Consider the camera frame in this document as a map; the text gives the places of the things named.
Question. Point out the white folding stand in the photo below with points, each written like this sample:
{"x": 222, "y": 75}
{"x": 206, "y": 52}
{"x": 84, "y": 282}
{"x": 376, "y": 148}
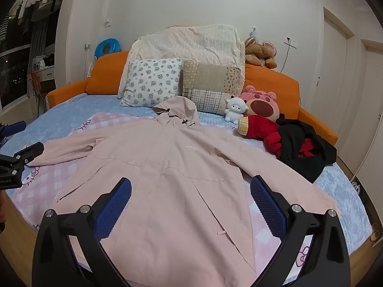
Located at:
{"x": 88, "y": 62}

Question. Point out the black garment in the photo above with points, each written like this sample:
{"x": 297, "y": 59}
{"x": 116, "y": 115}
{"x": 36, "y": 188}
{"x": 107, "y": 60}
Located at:
{"x": 299, "y": 167}

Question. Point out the red garment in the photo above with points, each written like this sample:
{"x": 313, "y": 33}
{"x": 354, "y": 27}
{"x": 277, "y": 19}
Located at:
{"x": 263, "y": 128}

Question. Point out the cream quilt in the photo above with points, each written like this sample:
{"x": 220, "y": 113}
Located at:
{"x": 194, "y": 41}

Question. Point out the small blue party hat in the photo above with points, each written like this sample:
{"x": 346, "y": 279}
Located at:
{"x": 253, "y": 31}

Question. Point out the brown plush bear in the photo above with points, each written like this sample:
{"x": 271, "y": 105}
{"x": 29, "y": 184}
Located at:
{"x": 260, "y": 50}

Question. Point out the pink plush bear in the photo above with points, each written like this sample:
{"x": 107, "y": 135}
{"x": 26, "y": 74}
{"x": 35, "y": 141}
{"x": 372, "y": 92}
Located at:
{"x": 260, "y": 104}

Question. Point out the beige patchwork pillow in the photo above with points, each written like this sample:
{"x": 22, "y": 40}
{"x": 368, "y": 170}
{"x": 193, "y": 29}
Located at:
{"x": 209, "y": 80}

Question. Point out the pink checked cat-print blanket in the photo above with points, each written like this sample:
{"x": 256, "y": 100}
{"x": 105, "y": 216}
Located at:
{"x": 39, "y": 182}

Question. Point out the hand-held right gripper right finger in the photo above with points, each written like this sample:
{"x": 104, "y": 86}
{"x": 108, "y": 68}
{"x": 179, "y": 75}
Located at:
{"x": 267, "y": 206}

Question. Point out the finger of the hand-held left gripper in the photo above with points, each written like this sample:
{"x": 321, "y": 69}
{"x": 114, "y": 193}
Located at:
{"x": 15, "y": 127}
{"x": 30, "y": 151}

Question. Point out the large window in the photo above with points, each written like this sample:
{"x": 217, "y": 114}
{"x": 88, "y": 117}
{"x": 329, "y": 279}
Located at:
{"x": 12, "y": 71}

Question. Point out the grey curtain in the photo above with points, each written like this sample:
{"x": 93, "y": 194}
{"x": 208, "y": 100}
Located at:
{"x": 43, "y": 50}

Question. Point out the white wall switch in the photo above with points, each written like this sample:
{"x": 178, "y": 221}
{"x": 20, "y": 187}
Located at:
{"x": 108, "y": 22}

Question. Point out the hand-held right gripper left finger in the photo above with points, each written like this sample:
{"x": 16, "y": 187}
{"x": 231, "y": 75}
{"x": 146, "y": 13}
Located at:
{"x": 115, "y": 209}

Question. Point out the white closet door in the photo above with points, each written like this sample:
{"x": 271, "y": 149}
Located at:
{"x": 371, "y": 110}

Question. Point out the orange chair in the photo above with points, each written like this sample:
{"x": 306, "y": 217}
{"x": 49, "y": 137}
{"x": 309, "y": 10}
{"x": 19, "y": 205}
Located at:
{"x": 35, "y": 80}

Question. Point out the white room door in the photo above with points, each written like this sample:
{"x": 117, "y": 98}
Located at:
{"x": 332, "y": 65}

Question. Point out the white plush lamb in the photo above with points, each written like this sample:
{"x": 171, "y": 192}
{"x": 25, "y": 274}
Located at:
{"x": 235, "y": 107}

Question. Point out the white wall socket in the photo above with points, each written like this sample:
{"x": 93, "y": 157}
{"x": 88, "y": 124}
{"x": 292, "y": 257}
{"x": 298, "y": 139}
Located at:
{"x": 290, "y": 41}

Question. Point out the white floral pillow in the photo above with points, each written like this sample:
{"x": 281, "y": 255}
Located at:
{"x": 149, "y": 80}

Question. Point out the pink hooded jacket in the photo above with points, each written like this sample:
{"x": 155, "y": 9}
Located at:
{"x": 179, "y": 170}

